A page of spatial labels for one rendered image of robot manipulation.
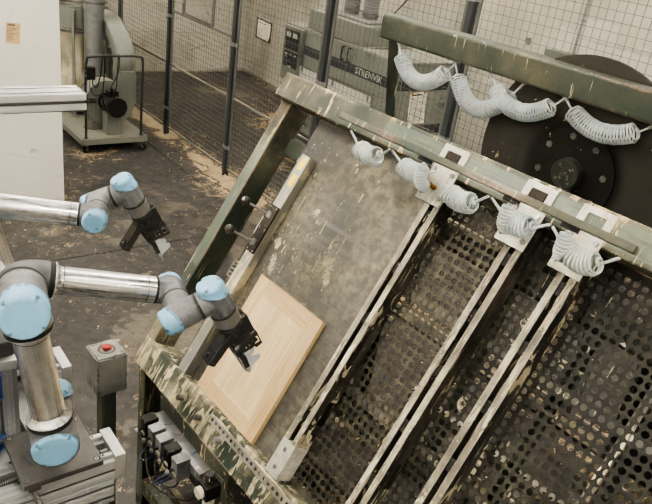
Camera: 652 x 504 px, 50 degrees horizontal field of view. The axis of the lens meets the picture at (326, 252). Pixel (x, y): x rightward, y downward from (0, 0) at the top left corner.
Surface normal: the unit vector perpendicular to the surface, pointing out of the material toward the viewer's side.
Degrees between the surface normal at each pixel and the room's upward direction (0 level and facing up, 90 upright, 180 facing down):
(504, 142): 90
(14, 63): 90
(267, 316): 60
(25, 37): 90
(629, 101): 90
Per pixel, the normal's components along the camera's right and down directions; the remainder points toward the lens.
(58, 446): 0.38, 0.56
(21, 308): 0.38, 0.33
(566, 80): -0.77, 0.18
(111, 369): 0.62, 0.42
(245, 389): -0.60, -0.29
